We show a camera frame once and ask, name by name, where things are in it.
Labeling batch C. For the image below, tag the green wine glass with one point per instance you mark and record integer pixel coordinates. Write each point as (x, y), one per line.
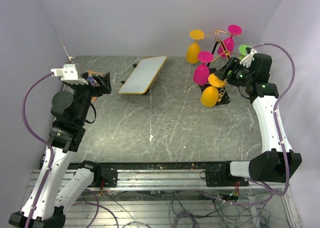
(244, 50)

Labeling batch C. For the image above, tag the gold black wine glass rack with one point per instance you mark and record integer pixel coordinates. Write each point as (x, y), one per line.
(225, 99)

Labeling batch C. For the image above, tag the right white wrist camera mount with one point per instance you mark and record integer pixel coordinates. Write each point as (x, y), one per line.
(247, 60)

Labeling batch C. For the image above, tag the pink wine glass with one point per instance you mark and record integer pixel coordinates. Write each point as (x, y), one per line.
(228, 43)
(201, 73)

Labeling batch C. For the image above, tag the yellow wine glass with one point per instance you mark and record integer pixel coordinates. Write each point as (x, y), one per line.
(194, 48)
(214, 92)

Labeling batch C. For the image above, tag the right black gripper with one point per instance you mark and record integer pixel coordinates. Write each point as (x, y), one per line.
(233, 64)

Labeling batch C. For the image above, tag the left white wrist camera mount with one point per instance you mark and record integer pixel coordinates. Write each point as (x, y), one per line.
(69, 74)

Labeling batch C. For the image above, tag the yellow framed whiteboard tablet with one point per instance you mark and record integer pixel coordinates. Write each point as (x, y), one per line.
(142, 76)

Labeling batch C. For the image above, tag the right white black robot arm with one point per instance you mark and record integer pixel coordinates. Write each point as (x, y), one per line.
(277, 161)

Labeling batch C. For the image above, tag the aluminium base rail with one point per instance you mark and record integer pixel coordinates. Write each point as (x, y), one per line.
(165, 176)

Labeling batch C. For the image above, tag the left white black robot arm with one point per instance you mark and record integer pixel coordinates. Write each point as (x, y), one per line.
(47, 205)

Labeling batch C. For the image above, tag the orange picture book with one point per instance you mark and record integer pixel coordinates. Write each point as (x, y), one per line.
(93, 84)

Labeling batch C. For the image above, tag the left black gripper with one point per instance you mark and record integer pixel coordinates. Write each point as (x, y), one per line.
(103, 81)

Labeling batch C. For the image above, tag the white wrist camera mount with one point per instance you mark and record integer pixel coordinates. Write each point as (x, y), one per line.
(69, 74)
(247, 60)

